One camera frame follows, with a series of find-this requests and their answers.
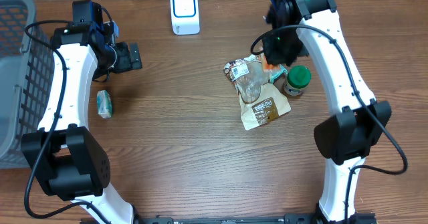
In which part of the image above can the green lid jar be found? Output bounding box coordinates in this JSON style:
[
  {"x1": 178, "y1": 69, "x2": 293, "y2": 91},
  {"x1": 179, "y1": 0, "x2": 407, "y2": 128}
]
[{"x1": 284, "y1": 66, "x2": 312, "y2": 96}]

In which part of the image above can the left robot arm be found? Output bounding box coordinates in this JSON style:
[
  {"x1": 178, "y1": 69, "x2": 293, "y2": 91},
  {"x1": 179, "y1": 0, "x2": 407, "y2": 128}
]
[{"x1": 21, "y1": 0, "x2": 142, "y2": 223}]

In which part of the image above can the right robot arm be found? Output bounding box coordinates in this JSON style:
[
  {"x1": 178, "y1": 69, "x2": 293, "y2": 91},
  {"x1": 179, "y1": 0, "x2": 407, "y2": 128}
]
[{"x1": 260, "y1": 0, "x2": 391, "y2": 223}]

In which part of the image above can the teal white small carton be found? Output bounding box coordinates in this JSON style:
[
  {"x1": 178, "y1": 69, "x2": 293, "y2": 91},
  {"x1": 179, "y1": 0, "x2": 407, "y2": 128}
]
[{"x1": 97, "y1": 90, "x2": 113, "y2": 118}]

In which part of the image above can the grey plastic mesh basket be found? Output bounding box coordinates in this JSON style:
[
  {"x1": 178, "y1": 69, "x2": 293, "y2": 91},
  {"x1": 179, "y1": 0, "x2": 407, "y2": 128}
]
[{"x1": 1, "y1": 0, "x2": 54, "y2": 169}]

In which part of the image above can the orange small carton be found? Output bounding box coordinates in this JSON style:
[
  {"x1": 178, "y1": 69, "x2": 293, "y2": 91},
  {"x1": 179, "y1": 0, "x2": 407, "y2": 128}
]
[{"x1": 261, "y1": 55, "x2": 273, "y2": 72}]

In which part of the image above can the light green wipes packet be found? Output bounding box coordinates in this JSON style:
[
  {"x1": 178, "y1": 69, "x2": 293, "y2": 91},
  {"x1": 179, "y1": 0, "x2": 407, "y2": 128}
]
[{"x1": 269, "y1": 64, "x2": 288, "y2": 84}]

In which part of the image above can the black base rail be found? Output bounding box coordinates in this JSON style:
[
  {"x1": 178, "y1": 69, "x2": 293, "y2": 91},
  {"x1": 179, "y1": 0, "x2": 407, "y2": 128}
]
[{"x1": 80, "y1": 212, "x2": 378, "y2": 224}]

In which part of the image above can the clear brown snack bag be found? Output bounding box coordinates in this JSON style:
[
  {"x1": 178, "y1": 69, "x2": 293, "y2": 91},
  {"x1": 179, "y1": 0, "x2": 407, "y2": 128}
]
[{"x1": 223, "y1": 53, "x2": 291, "y2": 130}]

